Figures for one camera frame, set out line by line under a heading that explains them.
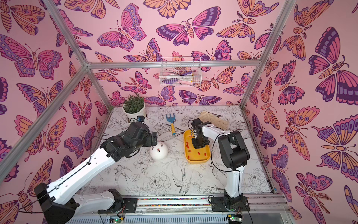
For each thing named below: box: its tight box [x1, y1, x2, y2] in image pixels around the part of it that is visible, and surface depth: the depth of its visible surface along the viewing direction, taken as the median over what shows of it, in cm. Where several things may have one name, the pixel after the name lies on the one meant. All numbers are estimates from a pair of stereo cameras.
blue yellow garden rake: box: [165, 112, 176, 135], surface depth 114 cm
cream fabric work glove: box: [198, 110, 230, 130], surface depth 115 cm
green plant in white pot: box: [122, 93, 146, 122], surface depth 102 cm
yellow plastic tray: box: [183, 129, 212, 164], surface depth 94 cm
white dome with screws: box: [149, 141, 169, 161], surface depth 86 cm
